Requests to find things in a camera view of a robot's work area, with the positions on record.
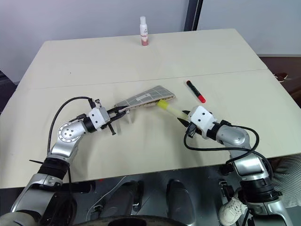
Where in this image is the grey grid pouch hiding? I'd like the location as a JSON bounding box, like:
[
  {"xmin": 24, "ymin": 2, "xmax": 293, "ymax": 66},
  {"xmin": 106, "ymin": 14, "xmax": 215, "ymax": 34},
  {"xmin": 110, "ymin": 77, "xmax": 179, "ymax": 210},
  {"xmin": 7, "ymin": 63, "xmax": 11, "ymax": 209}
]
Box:
[{"xmin": 114, "ymin": 85, "xmax": 176, "ymax": 110}]

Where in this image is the dark vertical post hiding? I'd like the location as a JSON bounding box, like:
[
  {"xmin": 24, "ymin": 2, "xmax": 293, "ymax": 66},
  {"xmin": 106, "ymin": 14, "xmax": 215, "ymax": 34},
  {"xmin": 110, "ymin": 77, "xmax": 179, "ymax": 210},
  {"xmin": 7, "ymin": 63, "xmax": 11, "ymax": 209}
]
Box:
[{"xmin": 183, "ymin": 0, "xmax": 204, "ymax": 31}]

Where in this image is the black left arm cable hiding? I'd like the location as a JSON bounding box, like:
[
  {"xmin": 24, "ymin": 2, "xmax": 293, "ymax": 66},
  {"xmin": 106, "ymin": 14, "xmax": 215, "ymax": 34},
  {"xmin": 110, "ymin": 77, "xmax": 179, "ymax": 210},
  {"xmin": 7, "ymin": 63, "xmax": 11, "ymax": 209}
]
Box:
[{"xmin": 47, "ymin": 96, "xmax": 95, "ymax": 189}]

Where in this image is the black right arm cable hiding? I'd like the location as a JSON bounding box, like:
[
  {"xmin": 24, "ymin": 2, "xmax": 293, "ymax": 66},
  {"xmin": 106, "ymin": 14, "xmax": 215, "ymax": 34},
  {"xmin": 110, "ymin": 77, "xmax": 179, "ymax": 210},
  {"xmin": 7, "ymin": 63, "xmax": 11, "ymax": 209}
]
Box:
[{"xmin": 183, "ymin": 127, "xmax": 275, "ymax": 179}]

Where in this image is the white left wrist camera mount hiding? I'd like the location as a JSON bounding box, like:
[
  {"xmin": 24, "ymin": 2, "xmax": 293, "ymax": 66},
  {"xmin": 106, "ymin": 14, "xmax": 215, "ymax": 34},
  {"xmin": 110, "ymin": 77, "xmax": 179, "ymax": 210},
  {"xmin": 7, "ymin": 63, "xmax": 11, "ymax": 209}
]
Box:
[{"xmin": 88, "ymin": 107, "xmax": 111, "ymax": 131}]

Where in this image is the thin white cable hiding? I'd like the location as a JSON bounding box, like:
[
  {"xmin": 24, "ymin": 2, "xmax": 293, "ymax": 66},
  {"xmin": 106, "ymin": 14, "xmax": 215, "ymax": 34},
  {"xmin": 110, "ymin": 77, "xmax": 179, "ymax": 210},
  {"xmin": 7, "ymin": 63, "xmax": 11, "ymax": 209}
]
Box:
[{"xmin": 86, "ymin": 175, "xmax": 127, "ymax": 219}]

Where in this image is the brown and white shoe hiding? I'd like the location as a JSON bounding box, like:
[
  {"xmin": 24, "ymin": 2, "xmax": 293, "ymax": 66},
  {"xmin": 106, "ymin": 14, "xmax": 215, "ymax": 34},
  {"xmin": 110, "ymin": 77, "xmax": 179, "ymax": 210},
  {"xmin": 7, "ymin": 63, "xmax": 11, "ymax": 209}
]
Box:
[{"xmin": 274, "ymin": 72, "xmax": 290, "ymax": 82}]

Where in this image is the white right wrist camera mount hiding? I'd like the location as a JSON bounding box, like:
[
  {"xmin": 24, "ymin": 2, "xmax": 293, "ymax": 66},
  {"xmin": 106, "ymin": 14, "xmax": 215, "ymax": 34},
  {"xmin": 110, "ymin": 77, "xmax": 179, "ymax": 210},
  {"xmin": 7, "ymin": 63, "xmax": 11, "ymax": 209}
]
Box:
[{"xmin": 188, "ymin": 105, "xmax": 216, "ymax": 140}]

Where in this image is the dark rounded shape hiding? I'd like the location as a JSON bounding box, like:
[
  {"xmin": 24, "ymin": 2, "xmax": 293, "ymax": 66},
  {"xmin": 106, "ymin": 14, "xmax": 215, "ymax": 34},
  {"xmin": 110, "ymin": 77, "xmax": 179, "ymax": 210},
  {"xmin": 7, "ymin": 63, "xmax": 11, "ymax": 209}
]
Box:
[{"xmin": 166, "ymin": 179, "xmax": 196, "ymax": 222}]

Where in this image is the red marker with black cap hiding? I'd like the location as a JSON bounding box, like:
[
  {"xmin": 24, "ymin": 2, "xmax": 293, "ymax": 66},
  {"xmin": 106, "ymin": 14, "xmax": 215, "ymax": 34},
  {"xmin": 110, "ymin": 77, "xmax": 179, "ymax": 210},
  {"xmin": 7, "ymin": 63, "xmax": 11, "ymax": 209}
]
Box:
[{"xmin": 185, "ymin": 80, "xmax": 206, "ymax": 104}]

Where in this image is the white spray bottle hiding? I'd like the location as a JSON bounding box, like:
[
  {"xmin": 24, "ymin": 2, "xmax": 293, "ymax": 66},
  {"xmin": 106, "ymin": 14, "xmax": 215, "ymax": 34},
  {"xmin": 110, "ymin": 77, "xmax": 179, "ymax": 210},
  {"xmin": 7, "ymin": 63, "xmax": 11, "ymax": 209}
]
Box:
[{"xmin": 139, "ymin": 16, "xmax": 150, "ymax": 48}]

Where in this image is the light trouser leg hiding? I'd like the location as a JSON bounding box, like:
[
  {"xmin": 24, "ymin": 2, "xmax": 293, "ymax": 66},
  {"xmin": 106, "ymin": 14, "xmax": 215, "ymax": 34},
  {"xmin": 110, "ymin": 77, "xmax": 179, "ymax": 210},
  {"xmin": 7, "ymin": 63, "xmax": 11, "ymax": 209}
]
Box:
[{"xmin": 270, "ymin": 154, "xmax": 301, "ymax": 208}]

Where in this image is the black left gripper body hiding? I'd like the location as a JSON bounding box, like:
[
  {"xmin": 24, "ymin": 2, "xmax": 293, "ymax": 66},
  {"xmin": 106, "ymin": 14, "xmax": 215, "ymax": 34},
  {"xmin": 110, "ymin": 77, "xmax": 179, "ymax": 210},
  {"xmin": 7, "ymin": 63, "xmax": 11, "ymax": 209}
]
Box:
[{"xmin": 106, "ymin": 110, "xmax": 118, "ymax": 137}]

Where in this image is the white sneaker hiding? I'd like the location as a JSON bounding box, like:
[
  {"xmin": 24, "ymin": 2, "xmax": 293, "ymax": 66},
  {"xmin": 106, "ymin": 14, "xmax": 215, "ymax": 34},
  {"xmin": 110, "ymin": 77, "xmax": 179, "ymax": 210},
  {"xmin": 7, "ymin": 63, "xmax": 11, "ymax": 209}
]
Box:
[{"xmin": 218, "ymin": 197, "xmax": 249, "ymax": 226}]

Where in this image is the yellow highlighter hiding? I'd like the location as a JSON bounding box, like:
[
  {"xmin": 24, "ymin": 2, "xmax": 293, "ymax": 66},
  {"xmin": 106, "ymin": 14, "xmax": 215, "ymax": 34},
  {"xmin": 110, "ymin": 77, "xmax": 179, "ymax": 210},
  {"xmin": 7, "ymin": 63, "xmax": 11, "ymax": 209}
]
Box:
[{"xmin": 157, "ymin": 99, "xmax": 188, "ymax": 120}]

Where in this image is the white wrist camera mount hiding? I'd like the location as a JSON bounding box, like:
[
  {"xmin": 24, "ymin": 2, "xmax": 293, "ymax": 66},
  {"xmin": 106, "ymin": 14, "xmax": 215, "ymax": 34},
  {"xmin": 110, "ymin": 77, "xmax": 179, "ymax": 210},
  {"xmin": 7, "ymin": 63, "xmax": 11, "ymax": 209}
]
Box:
[
  {"xmin": 188, "ymin": 105, "xmax": 216, "ymax": 140},
  {"xmin": 88, "ymin": 107, "xmax": 111, "ymax": 131}
]

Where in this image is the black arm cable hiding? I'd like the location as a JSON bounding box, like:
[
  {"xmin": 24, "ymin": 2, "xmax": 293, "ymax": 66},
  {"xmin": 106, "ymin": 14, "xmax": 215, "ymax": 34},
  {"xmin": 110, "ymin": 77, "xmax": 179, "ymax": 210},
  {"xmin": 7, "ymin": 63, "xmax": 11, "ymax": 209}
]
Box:
[
  {"xmin": 183, "ymin": 127, "xmax": 275, "ymax": 179},
  {"xmin": 47, "ymin": 96, "xmax": 95, "ymax": 189}
]

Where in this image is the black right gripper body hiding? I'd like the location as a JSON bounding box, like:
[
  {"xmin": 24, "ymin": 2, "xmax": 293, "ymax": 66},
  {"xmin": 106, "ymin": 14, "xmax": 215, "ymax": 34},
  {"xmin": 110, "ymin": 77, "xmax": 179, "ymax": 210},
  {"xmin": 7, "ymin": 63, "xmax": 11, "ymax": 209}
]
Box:
[{"xmin": 185, "ymin": 117, "xmax": 202, "ymax": 139}]

